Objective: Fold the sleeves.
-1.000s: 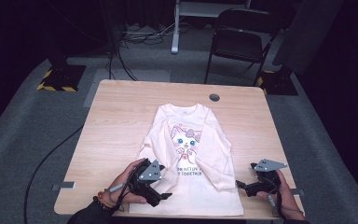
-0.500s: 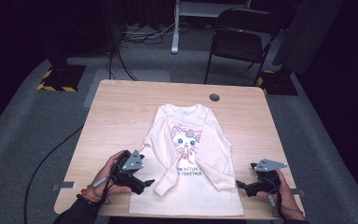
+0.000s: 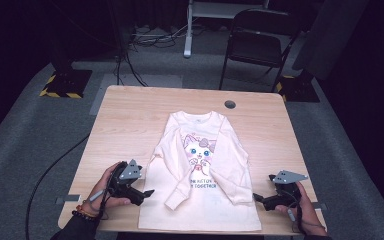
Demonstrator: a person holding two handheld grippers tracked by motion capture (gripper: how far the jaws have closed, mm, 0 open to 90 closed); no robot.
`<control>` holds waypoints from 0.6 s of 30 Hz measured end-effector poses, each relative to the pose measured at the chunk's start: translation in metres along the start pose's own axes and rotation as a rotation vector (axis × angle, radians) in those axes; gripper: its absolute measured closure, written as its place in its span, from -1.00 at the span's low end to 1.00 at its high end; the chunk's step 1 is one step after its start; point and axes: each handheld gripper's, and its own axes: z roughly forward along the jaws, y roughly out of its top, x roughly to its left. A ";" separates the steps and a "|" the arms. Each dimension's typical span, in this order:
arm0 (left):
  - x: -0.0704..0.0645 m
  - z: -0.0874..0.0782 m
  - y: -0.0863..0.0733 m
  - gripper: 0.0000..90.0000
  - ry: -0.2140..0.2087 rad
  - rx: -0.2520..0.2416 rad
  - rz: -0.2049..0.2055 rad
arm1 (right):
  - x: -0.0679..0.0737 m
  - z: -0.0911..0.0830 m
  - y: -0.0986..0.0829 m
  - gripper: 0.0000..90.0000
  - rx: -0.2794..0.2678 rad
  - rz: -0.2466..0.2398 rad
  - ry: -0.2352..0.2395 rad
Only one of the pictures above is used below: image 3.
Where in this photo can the black stand with striped base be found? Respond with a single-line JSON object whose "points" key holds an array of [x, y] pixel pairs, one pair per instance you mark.
{"points": [[67, 83]]}

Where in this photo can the grey panel stand with striped base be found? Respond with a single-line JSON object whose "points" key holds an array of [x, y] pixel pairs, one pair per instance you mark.
{"points": [[326, 36]]}

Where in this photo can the person's left hand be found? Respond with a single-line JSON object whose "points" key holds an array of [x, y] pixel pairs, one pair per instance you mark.
{"points": [[96, 200]]}

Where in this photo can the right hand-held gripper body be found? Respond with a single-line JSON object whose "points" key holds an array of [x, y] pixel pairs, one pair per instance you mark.
{"points": [[285, 195]]}

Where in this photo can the black folding chair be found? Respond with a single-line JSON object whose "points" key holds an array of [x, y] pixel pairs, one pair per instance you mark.
{"points": [[260, 46]]}

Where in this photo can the grey table edge bracket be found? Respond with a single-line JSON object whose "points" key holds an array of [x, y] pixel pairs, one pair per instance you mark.
{"points": [[321, 206], [67, 199]]}

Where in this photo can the white metal table frame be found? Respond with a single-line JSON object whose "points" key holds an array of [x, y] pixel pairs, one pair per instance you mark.
{"points": [[188, 33]]}

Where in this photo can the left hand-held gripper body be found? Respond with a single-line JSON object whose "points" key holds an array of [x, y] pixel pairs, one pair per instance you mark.
{"points": [[123, 186]]}

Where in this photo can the person's right hand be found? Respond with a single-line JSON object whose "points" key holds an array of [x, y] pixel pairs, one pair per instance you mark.
{"points": [[308, 213]]}

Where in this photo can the grey round table grommet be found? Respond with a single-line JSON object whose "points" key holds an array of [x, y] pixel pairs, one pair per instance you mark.
{"points": [[230, 104]]}

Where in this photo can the pink long-sleeve cat-print shirt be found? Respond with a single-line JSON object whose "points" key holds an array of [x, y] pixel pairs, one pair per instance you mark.
{"points": [[200, 186]]}

